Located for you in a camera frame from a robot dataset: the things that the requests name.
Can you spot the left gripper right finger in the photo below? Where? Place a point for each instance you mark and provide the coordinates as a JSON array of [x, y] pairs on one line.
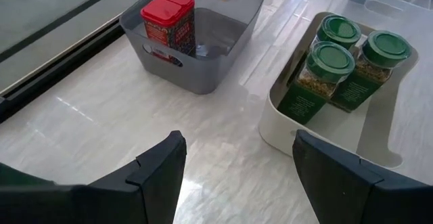
[[355, 200]]

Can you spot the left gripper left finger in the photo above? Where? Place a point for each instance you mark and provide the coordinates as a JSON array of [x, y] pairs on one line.
[[101, 203]]

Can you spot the green-lid glass spice jar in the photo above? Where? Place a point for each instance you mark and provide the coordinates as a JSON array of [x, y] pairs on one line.
[[338, 29], [385, 48], [324, 60]]

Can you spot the red-lid smoked paprika tin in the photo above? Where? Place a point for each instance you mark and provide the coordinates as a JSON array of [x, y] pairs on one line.
[[167, 11]]

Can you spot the white plastic bin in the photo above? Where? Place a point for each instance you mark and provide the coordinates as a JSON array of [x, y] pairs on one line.
[[280, 132]]

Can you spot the grey plastic bin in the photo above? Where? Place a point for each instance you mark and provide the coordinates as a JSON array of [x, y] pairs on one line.
[[203, 75]]

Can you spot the clear plastic bin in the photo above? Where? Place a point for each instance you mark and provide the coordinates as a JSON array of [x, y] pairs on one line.
[[389, 4]]

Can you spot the black metal table frame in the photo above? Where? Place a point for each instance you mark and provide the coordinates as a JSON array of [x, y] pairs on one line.
[[50, 78]]

